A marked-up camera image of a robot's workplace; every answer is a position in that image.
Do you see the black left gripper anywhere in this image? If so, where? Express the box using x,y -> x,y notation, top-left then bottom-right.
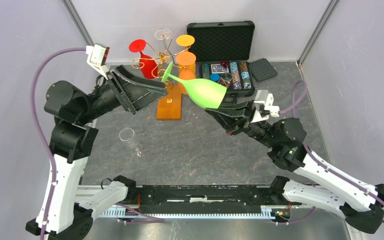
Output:
77,64 -> 168,124

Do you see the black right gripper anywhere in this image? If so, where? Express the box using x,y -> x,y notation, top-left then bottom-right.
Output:
205,98 -> 278,149

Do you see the green wine glass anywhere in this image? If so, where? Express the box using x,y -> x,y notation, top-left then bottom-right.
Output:
161,62 -> 228,109

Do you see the clear wine glass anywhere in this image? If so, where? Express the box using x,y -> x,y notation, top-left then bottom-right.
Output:
154,28 -> 173,63
118,127 -> 142,157

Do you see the orange wine glass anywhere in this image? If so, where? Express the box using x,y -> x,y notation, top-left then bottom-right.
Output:
176,51 -> 196,80

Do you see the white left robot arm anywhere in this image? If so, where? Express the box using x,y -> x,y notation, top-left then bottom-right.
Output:
26,66 -> 168,240

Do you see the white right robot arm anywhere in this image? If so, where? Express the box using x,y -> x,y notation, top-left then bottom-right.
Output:
205,101 -> 384,234

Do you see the red wine glass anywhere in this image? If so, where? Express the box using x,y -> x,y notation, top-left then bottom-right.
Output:
128,39 -> 158,79

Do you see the yellow wine glass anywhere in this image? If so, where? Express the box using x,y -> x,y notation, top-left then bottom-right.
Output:
176,34 -> 195,56

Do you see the clear round dealer button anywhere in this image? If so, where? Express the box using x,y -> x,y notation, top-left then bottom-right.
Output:
220,72 -> 232,83

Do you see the blue round chip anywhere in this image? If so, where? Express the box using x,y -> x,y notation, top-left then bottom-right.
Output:
209,73 -> 220,82

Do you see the black foam pad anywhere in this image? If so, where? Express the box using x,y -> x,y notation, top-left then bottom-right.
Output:
249,58 -> 278,82

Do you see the blue playing card deck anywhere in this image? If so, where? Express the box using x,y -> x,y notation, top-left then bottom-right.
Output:
210,64 -> 229,74

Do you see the black poker chip case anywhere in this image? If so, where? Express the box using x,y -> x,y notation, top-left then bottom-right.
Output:
186,20 -> 255,105

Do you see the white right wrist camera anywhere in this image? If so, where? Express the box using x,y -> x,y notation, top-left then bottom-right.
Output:
251,89 -> 280,123

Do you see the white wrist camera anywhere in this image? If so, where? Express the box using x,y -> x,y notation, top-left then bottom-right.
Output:
85,43 -> 110,80
251,89 -> 280,123

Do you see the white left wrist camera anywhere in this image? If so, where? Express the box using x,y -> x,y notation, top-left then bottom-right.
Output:
85,43 -> 110,80

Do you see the gold wire rack wooden base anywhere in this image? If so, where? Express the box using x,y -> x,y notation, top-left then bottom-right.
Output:
131,39 -> 193,121

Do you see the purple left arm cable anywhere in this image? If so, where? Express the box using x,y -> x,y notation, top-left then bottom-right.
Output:
30,47 -> 166,240

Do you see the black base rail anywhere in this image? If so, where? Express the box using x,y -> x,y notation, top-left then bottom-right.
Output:
116,184 -> 291,215

